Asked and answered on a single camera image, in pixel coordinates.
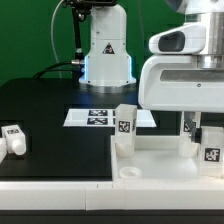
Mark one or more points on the white front barrier wall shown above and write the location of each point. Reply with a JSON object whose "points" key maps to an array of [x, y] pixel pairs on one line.
{"points": [[123, 195]]}

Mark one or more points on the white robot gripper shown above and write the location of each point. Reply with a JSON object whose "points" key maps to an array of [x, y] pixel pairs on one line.
{"points": [[175, 83]]}

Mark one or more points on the white left barrier piece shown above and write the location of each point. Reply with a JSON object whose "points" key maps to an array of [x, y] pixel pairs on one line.
{"points": [[3, 149]]}

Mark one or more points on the black camera stand pole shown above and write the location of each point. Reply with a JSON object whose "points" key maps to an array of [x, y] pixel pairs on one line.
{"points": [[80, 10]]}

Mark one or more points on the white marker sheet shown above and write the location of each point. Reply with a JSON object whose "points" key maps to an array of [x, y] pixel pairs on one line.
{"points": [[103, 118]]}

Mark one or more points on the white square tabletop tray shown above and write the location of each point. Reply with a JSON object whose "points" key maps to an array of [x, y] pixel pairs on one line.
{"points": [[157, 158]]}

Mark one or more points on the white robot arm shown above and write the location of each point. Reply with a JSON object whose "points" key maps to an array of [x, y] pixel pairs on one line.
{"points": [[107, 66]]}

